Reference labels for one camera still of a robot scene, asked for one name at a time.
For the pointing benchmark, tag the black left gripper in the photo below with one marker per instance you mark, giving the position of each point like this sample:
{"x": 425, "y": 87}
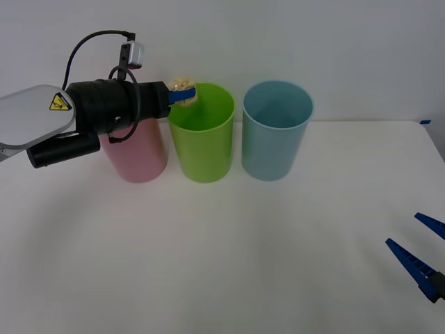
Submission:
{"x": 153, "y": 99}

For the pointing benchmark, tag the pale blue plastic bin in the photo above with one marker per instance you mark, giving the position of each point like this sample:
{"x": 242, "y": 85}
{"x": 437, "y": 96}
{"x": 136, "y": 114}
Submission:
{"x": 271, "y": 149}

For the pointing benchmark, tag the green plastic bin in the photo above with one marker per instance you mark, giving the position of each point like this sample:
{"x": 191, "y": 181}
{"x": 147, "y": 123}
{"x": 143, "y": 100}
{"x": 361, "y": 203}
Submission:
{"x": 203, "y": 153}

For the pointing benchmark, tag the pale yellow ball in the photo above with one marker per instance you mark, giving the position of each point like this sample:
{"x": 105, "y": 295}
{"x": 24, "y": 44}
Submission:
{"x": 180, "y": 83}

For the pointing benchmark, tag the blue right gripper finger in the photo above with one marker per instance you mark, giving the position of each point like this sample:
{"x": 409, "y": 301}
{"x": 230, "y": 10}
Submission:
{"x": 434, "y": 224}
{"x": 413, "y": 262}

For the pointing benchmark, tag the pink plastic bin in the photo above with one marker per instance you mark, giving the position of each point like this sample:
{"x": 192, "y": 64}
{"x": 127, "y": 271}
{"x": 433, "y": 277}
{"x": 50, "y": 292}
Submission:
{"x": 139, "y": 156}

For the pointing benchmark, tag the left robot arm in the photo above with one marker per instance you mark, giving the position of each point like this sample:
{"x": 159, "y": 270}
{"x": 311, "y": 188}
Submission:
{"x": 97, "y": 104}

